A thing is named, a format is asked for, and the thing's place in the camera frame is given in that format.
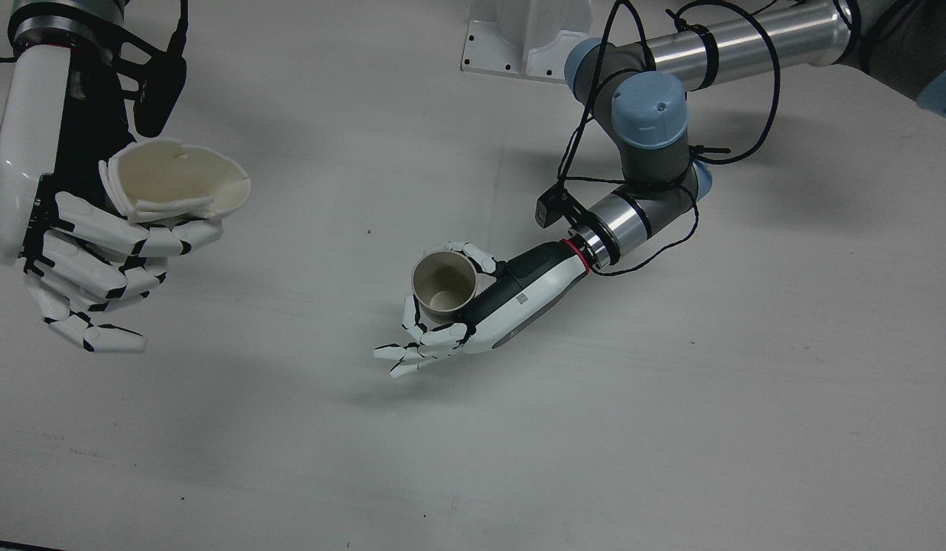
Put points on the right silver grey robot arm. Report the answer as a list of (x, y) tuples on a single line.
[(67, 15)]

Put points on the white paper cup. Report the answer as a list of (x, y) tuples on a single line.
[(174, 180)]

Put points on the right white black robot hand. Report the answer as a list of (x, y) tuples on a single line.
[(29, 138)]

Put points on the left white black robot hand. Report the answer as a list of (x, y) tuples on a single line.
[(519, 298)]

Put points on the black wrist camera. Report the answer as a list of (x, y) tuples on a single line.
[(159, 92), (548, 208)]

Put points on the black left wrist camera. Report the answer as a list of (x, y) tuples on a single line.
[(548, 208)]

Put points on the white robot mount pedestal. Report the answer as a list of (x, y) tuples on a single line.
[(519, 46)]

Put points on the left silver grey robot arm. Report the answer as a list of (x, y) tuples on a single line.
[(748, 38)]

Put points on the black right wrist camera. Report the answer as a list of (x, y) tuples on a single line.
[(159, 92)]

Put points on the beige paper cup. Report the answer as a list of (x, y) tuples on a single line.
[(442, 283)]

